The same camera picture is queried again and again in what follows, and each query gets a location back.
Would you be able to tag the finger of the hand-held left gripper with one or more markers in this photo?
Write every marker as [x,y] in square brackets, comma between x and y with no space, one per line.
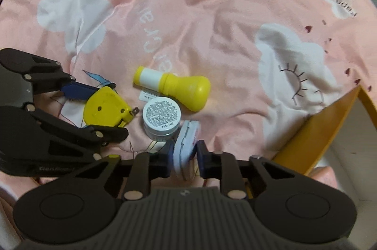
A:
[112,135]
[79,91]

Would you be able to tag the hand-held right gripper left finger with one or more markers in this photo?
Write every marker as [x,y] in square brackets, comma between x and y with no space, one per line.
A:
[169,158]

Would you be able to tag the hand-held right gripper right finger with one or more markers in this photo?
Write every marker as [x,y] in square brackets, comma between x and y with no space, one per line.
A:
[203,161]

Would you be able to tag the round white and blue case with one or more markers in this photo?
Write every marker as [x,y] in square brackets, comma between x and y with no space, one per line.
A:
[184,147]

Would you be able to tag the yellow tape measure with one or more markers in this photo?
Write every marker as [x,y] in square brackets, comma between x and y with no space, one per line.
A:
[104,107]

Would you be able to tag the yellow box with white inside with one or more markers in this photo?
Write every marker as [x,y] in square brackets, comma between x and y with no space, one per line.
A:
[332,138]

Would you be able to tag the white round jar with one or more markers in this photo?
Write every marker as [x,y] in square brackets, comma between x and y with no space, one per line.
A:
[162,117]

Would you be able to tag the small white paper label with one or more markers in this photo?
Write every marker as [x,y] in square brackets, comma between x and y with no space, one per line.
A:
[147,95]

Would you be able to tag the yellow plastic bottle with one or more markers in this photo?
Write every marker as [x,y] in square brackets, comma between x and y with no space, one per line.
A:
[179,88]

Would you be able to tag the pink printed blanket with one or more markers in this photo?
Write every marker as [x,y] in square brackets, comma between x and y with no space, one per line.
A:
[188,17]

